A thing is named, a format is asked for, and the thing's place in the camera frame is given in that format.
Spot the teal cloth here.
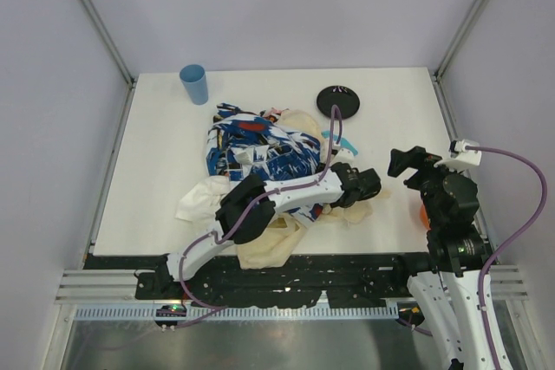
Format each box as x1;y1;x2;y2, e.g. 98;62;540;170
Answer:
322;130;359;156

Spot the cream cloth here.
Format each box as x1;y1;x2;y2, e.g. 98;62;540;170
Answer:
237;110;373;269

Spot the blue white red patterned cloth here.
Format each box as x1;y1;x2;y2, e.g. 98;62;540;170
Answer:
205;102;326;230

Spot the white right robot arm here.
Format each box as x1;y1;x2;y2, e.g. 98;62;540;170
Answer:
388;140;512;369

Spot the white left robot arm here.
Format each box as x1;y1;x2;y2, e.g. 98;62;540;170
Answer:
154;162;382;293

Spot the pink patterned cloth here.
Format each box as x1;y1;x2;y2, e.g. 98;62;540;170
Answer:
260;107;289;123

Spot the orange plastic cup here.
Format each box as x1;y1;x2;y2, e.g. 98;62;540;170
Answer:
419;205;430;230

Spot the black round plate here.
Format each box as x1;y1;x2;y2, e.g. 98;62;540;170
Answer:
316;85;361;119

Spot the blue plastic cup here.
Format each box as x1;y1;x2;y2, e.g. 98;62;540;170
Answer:
180;64;208;105

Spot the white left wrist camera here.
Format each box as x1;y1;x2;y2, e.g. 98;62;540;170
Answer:
333;148;355;165

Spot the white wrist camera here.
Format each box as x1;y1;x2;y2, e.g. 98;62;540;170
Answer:
333;148;355;165
434;140;482;172

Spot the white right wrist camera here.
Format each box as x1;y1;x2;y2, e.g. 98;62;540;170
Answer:
434;140;482;172

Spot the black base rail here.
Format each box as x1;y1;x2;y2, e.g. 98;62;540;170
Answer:
82;250;495;308

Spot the white slotted cable duct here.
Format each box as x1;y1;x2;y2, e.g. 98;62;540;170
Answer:
74;302;399;322

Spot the right aluminium frame post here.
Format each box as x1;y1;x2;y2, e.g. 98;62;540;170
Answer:
433;0;490;83

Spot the aluminium frame post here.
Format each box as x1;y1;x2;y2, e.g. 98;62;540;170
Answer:
433;0;490;83
78;0;135;87

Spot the left aluminium frame post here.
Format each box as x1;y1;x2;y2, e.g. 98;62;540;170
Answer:
78;0;135;87

